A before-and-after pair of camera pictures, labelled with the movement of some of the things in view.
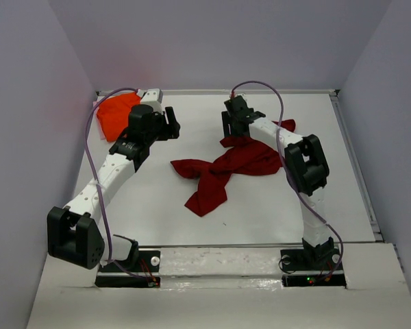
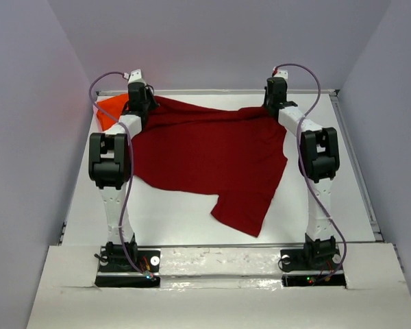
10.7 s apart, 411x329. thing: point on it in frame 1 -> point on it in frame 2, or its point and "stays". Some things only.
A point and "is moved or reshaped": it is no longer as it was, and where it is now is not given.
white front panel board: [229, 286] stays
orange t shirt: [114, 114] stays
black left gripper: [170, 131] -> [153, 105]
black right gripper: [227, 122] -> [266, 104]
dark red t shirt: [242, 155] is moved or reshaped
